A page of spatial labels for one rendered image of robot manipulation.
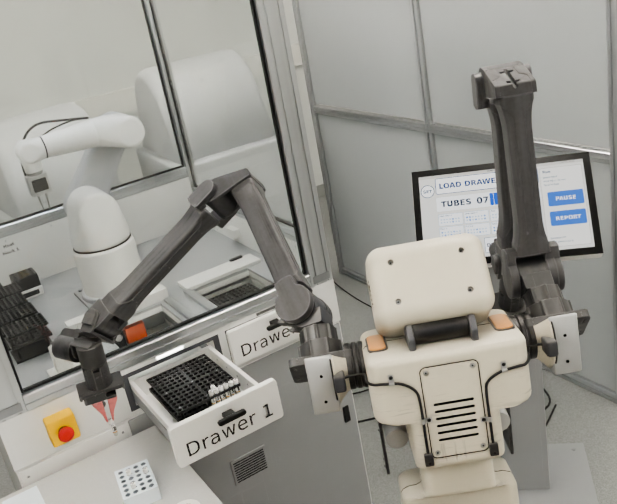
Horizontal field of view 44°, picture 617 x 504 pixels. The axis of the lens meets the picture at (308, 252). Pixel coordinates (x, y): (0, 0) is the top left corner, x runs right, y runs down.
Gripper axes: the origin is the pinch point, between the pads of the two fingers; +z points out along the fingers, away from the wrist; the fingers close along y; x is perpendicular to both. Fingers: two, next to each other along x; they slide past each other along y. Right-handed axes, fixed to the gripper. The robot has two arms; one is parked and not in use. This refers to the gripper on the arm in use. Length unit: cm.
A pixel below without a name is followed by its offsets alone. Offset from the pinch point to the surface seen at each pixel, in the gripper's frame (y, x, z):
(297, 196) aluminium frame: -66, -38, -27
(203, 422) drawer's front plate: -20.1, 5.2, 6.4
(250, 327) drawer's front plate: -44, -32, 6
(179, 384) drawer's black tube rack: -19.2, -17.2, 7.6
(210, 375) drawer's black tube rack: -27.6, -16.8, 7.8
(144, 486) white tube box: -3.3, 5.1, 17.9
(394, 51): -165, -161, -40
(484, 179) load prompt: -121, -27, -21
